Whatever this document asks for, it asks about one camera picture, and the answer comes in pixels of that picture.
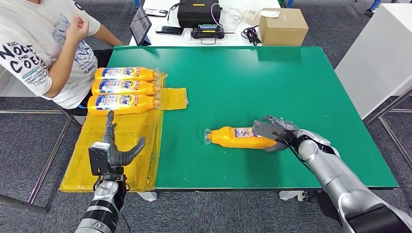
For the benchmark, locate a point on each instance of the person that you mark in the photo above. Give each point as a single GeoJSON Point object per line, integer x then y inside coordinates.
{"type": "Point", "coordinates": [32, 48]}

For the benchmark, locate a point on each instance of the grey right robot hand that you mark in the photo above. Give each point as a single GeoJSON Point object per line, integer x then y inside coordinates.
{"type": "Point", "coordinates": [283, 127]}

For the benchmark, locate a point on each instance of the black smartphone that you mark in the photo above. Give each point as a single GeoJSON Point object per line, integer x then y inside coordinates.
{"type": "Point", "coordinates": [156, 13]}
{"type": "Point", "coordinates": [169, 30]}

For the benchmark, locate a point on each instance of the white paper sheet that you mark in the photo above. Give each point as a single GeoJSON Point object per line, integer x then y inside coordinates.
{"type": "Point", "coordinates": [270, 13]}

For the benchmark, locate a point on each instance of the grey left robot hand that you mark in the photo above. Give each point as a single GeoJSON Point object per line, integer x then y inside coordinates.
{"type": "Point", "coordinates": [120, 154]}

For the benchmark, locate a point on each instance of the person's leg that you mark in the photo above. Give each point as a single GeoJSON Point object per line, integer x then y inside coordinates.
{"type": "Point", "coordinates": [325, 202]}

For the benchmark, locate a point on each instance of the clear plastic bag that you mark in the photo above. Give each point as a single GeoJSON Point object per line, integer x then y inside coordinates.
{"type": "Point", "coordinates": [250, 16]}

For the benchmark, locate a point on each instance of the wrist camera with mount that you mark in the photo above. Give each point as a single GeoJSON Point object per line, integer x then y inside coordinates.
{"type": "Point", "coordinates": [265, 128]}
{"type": "Point", "coordinates": [98, 159]}

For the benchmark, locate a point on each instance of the dark tablet on stand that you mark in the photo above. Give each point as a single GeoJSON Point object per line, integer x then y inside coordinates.
{"type": "Point", "coordinates": [140, 25]}

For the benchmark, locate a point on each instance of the white table with metal legs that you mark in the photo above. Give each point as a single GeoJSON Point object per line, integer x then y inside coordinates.
{"type": "Point", "coordinates": [376, 58]}
{"type": "Point", "coordinates": [32, 112]}

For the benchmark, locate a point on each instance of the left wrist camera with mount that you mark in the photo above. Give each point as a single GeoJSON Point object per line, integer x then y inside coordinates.
{"type": "Point", "coordinates": [98, 159]}

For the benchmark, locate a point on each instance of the yellow taped cardboard mat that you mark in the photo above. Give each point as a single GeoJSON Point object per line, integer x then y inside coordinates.
{"type": "Point", "coordinates": [128, 141]}

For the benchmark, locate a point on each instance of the brown cardboard box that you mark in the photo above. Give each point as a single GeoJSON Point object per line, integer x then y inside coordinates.
{"type": "Point", "coordinates": [283, 29]}

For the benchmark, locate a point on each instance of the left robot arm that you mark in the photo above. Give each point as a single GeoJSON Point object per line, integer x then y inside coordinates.
{"type": "Point", "coordinates": [103, 209]}

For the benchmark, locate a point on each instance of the white desk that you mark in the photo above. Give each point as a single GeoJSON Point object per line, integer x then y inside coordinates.
{"type": "Point", "coordinates": [167, 40]}

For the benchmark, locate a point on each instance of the orange detergent bottle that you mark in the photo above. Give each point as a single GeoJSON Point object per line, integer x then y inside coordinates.
{"type": "Point", "coordinates": [145, 74]}
{"type": "Point", "coordinates": [145, 87]}
{"type": "Point", "coordinates": [145, 104]}
{"type": "Point", "coordinates": [225, 138]}

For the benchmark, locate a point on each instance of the black carry bag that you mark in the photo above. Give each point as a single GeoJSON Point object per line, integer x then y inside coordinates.
{"type": "Point", "coordinates": [198, 14]}

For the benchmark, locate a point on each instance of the white table foot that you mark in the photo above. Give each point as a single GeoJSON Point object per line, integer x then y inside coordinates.
{"type": "Point", "coordinates": [147, 196]}
{"type": "Point", "coordinates": [289, 195]}

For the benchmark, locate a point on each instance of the black remote controller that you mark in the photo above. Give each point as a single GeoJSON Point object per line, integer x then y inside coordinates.
{"type": "Point", "coordinates": [207, 32]}

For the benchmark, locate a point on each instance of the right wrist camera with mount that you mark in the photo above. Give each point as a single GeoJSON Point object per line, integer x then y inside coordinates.
{"type": "Point", "coordinates": [265, 128]}

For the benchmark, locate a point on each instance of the person's right forearm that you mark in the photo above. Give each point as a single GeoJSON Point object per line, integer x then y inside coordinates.
{"type": "Point", "coordinates": [61, 67]}

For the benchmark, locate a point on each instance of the person's right hand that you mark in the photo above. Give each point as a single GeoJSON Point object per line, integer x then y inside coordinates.
{"type": "Point", "coordinates": [77, 29]}

